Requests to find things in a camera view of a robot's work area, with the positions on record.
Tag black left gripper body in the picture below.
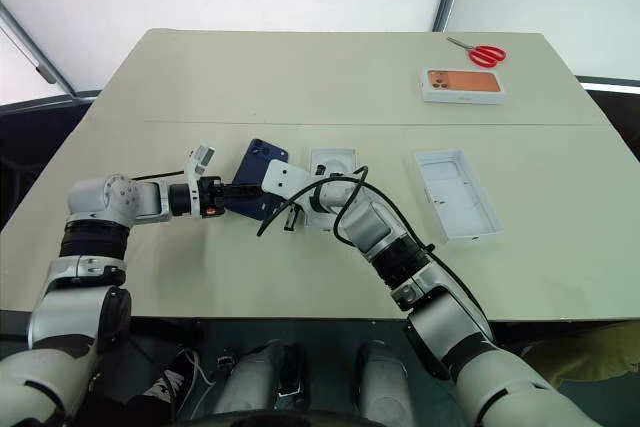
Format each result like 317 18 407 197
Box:
197 175 228 220

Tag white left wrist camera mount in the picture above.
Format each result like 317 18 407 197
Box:
183 144 220 221

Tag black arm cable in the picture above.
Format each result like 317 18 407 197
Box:
131 169 190 183
256 165 496 343

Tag red handled scissors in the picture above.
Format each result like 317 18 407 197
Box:
445 36 509 70

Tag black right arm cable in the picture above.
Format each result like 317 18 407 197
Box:
256 165 496 343

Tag tan bag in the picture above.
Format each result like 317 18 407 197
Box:
519 320 640 391

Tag dark blue smartphone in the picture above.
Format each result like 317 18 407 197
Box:
233 137 292 222

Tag white box lid orange phone print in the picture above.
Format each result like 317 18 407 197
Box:
418 66 504 108

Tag small white box insert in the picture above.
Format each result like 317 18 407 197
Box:
303 146 359 234

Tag black white sneaker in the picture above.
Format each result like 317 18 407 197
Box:
142 346 202 406

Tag empty white phone box tray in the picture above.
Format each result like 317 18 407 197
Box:
413 148 505 246

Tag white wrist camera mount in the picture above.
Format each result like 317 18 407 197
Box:
261 158 322 209
183 144 220 221

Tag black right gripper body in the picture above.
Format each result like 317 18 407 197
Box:
278 202 307 234

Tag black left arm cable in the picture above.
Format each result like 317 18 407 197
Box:
131 169 190 183

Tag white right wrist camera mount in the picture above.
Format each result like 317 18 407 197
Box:
261 158 322 209

